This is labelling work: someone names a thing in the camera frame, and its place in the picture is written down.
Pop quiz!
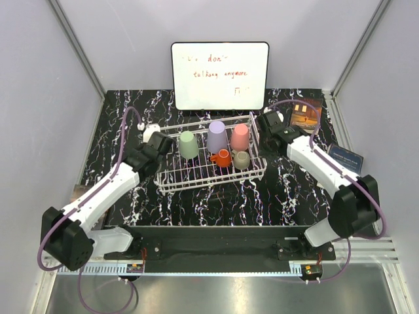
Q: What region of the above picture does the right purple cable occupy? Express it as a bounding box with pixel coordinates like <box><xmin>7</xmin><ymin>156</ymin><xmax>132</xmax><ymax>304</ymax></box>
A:
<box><xmin>263</xmin><ymin>99</ymin><xmax>388</xmax><ymax>283</ymax></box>

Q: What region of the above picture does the blue cover book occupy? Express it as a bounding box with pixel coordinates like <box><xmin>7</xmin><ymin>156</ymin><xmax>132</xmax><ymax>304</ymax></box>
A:
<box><xmin>327</xmin><ymin>143</ymin><xmax>364</xmax><ymax>175</ymax></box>

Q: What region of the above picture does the green plastic cup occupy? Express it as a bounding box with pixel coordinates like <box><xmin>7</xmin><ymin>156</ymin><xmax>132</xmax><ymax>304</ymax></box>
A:
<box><xmin>179</xmin><ymin>131</ymin><xmax>199</xmax><ymax>160</ymax></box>

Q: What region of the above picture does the orange ceramic mug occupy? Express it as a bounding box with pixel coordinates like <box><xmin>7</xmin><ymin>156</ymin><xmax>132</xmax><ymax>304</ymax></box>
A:
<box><xmin>209</xmin><ymin>148</ymin><xmax>232</xmax><ymax>168</ymax></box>

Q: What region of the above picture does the pink plastic cup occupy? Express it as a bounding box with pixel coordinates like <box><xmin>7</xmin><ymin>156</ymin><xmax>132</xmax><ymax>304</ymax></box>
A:
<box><xmin>230</xmin><ymin>124</ymin><xmax>249</xmax><ymax>151</ymax></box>

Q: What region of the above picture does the white wire dish rack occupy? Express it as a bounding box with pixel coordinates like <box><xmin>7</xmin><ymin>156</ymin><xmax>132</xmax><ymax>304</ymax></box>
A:
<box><xmin>154</xmin><ymin>113</ymin><xmax>267</xmax><ymax>194</ymax></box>

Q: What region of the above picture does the white whiteboard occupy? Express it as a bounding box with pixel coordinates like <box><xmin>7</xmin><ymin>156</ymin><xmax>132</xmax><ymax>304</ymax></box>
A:
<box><xmin>171</xmin><ymin>41</ymin><xmax>270</xmax><ymax>111</ymax></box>

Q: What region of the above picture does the beige ceramic mug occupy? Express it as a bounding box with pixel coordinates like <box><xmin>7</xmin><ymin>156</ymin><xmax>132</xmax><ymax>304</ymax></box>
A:
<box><xmin>231</xmin><ymin>150</ymin><xmax>250</xmax><ymax>170</ymax></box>

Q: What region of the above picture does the white cable duct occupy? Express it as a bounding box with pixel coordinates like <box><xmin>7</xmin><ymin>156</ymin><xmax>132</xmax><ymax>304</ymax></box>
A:
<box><xmin>57</xmin><ymin>264</ymin><xmax>145</xmax><ymax>275</ymax></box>

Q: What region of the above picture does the purple plastic cup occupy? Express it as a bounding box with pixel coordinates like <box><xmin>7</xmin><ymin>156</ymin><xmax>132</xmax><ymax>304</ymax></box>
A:
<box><xmin>207</xmin><ymin>120</ymin><xmax>228</xmax><ymax>154</ymax></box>

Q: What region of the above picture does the tale of two cities book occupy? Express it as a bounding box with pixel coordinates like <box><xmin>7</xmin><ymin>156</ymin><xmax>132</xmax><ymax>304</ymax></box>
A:
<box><xmin>70</xmin><ymin>184</ymin><xmax>108</xmax><ymax>230</ymax></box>

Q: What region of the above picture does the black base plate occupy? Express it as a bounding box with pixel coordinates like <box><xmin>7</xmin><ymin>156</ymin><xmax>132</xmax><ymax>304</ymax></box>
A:
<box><xmin>103</xmin><ymin>225</ymin><xmax>337</xmax><ymax>274</ymax></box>

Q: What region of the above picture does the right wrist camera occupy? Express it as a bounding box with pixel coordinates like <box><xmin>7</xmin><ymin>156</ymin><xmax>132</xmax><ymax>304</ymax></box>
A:
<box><xmin>263</xmin><ymin>107</ymin><xmax>284</xmax><ymax>122</ymax></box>

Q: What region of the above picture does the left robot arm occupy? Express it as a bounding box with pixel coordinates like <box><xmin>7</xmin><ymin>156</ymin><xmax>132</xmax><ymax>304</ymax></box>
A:
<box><xmin>39</xmin><ymin>131</ymin><xmax>174</xmax><ymax>271</ymax></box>

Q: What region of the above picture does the orange cover book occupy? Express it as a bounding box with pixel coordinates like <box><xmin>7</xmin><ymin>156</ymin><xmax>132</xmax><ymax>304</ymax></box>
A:
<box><xmin>290</xmin><ymin>98</ymin><xmax>323</xmax><ymax>134</ymax></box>

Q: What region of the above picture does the black marble mat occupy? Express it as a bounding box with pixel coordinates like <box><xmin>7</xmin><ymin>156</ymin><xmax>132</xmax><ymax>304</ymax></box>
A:
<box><xmin>81</xmin><ymin>90</ymin><xmax>331</xmax><ymax>227</ymax></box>

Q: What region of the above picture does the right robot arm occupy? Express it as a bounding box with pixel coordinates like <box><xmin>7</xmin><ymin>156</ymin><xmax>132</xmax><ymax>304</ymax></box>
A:
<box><xmin>256</xmin><ymin>111</ymin><xmax>385</xmax><ymax>260</ymax></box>

